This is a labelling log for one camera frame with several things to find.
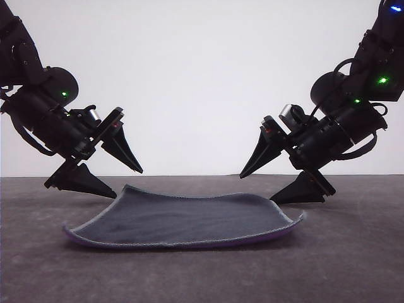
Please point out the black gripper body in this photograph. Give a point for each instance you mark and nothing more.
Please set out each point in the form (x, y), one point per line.
(53, 126)
(331, 139)

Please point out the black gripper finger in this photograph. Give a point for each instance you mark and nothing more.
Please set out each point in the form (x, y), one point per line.
(303, 191)
(121, 148)
(263, 151)
(85, 183)

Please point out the purple towel with grey hem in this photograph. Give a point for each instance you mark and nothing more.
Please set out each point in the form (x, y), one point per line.
(176, 221)

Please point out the grey table cloth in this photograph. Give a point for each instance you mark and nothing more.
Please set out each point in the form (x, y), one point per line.
(202, 274)

